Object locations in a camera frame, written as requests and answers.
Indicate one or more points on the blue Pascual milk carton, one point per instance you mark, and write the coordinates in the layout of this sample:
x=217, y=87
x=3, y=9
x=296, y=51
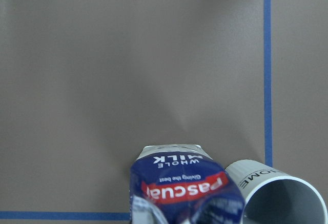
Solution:
x=181, y=183

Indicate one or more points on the white HOME mug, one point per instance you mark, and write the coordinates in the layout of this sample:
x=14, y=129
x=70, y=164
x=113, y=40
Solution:
x=272, y=196

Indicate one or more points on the brown paper table cover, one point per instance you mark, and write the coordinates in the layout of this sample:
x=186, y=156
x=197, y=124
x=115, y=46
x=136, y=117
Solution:
x=86, y=84

